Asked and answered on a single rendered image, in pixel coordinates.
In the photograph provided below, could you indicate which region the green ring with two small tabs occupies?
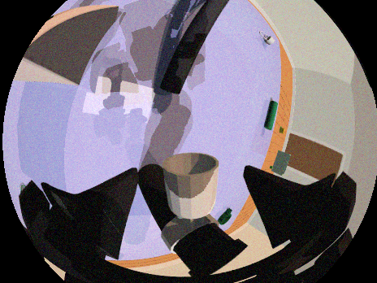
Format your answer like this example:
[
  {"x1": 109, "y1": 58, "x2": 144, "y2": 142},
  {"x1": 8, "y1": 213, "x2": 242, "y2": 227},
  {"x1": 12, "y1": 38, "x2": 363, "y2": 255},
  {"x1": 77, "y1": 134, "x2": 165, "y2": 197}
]
[{"x1": 218, "y1": 207, "x2": 232, "y2": 225}]

